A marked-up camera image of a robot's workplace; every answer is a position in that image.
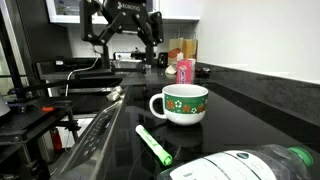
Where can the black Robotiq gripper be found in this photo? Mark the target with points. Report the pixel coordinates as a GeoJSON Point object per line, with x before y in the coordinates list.
{"type": "Point", "coordinates": [126, 13]}

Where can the white and green flowered mug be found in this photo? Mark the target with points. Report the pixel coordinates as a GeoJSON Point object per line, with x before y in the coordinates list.
{"type": "Point", "coordinates": [185, 106]}

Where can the green marker white cap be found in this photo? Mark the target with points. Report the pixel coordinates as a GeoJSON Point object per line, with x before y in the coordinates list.
{"type": "Point", "coordinates": [153, 144]}

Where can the silver white countertop appliance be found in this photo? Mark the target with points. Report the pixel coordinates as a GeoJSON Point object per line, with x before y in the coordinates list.
{"type": "Point", "coordinates": [122, 56]}

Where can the small black countertop device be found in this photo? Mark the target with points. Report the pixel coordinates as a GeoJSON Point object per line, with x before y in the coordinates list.
{"type": "Point", "coordinates": [162, 60]}

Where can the brown paper bag red print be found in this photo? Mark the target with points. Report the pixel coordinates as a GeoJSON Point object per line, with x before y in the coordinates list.
{"type": "Point", "coordinates": [175, 50]}

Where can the silver stove knob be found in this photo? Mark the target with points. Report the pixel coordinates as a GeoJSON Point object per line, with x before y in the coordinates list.
{"type": "Point", "coordinates": [112, 96]}
{"type": "Point", "coordinates": [118, 89]}

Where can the small white crumpled object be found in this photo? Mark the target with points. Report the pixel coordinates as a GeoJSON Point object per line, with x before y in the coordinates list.
{"type": "Point", "coordinates": [171, 69]}

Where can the plain brown paper bag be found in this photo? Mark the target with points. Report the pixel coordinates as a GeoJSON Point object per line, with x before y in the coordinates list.
{"type": "Point", "coordinates": [190, 48]}

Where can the pink Sweet'N Low box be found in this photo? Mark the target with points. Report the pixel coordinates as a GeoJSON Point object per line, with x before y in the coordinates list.
{"type": "Point", "coordinates": [185, 71]}

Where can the small dark countertop object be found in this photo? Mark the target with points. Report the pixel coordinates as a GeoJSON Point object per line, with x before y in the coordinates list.
{"type": "Point", "coordinates": [203, 70]}

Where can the stainless stove control panel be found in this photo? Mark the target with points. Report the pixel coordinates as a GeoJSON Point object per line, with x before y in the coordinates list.
{"type": "Point", "coordinates": [95, 136]}

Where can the orange clamp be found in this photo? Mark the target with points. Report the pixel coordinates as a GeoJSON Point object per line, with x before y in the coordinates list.
{"type": "Point", "coordinates": [48, 108]}

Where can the black metal pole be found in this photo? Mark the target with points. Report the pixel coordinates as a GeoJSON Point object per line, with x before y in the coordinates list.
{"type": "Point", "coordinates": [11, 56]}

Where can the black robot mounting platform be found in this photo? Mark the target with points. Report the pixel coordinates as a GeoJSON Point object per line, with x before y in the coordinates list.
{"type": "Point", "coordinates": [23, 121]}

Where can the clear plastic bottle green cap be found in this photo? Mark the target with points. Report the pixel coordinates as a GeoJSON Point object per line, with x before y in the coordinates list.
{"type": "Point", "coordinates": [240, 165]}

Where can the black camera on stand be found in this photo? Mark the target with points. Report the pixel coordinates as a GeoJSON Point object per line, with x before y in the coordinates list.
{"type": "Point", "coordinates": [137, 55]}

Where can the white wall outlet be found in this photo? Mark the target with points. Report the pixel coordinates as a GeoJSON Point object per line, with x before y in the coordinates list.
{"type": "Point", "coordinates": [93, 51]}

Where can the black clamp bracket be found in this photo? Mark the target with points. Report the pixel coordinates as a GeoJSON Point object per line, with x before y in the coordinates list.
{"type": "Point", "coordinates": [70, 123]}

